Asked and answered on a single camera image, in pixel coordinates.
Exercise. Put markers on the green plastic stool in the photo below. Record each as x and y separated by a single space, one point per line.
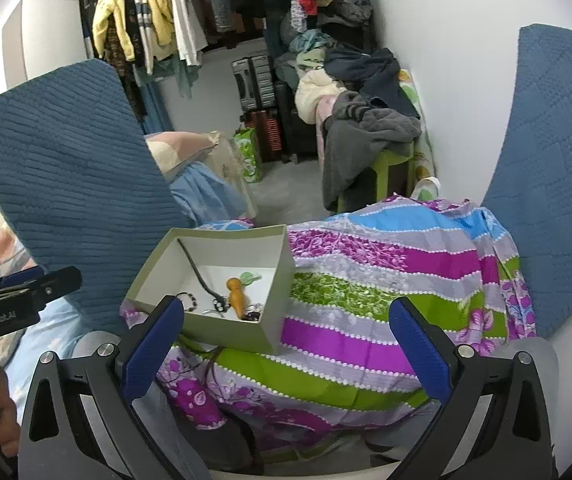
390 173

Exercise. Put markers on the left blue knitted knee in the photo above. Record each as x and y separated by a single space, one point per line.
79 186

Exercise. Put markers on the pink beige pillow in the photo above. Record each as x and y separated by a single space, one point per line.
173 151

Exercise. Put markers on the beige floral cloth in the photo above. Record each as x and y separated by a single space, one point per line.
225 161

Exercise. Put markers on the green paper bag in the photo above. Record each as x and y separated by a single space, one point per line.
247 146

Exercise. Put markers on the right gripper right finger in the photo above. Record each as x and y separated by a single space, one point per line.
495 412

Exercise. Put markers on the grey suitcase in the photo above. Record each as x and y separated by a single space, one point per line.
254 78

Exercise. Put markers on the dark navy garment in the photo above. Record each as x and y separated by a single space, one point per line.
375 76

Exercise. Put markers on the red black suitcase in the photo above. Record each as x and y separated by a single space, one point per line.
266 128

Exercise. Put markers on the green white cardboard box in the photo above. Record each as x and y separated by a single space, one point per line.
221 255

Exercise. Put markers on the black stick hair pin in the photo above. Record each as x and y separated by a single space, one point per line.
220 304

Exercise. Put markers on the yellow hanging jacket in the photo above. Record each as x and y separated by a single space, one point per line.
139 30

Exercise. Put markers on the colourful floral bed sheet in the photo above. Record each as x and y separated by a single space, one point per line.
338 368

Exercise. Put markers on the cream fluffy garment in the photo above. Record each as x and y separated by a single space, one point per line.
312 87

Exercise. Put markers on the light blue cloth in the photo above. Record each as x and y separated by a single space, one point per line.
203 197

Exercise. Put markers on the white hanging shirt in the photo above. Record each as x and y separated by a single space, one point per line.
189 34

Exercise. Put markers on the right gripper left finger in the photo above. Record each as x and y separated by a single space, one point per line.
56 438

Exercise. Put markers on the grey fleece blanket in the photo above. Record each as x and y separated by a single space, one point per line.
356 133

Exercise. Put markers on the right blue knitted knee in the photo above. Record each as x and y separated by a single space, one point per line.
531 189

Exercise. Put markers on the blue knitted knee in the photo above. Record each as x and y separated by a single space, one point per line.
79 186
531 189

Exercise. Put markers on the orange wooden figure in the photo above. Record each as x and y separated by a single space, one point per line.
236 297

